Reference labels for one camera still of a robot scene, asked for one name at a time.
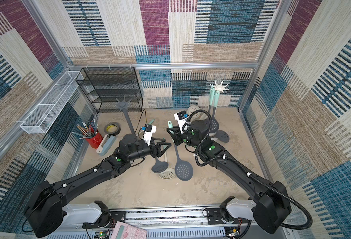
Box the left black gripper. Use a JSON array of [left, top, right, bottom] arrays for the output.
[[127, 138, 172, 164]]

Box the white skimmer front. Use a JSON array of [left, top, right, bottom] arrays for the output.
[[159, 153, 175, 180]]

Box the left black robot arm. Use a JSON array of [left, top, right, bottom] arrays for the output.
[[24, 133, 171, 238]]

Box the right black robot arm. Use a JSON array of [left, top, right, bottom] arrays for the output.
[[167, 120, 292, 234]]

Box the grey utensil rack stand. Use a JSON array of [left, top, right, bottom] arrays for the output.
[[116, 96, 136, 134]]

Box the grey skimmer by white stand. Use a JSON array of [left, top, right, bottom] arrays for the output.
[[213, 130, 230, 143]]

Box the white utensil rack stand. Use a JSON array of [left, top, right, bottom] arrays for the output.
[[209, 81, 229, 138]]

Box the black tape roll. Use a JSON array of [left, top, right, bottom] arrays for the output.
[[104, 122, 121, 136]]

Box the red pencil cup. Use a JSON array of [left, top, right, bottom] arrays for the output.
[[71, 119, 103, 149]]

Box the pink calculator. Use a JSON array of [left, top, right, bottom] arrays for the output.
[[109, 222, 147, 239]]

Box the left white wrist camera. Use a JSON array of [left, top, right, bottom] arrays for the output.
[[142, 124, 156, 146]]

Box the black wire mesh shelf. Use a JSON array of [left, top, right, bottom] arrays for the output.
[[76, 67, 143, 113]]

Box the white wire mesh basket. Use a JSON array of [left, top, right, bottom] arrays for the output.
[[21, 71, 79, 134]]

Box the black corrugated cable hose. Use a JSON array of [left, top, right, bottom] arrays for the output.
[[181, 109, 313, 231]]

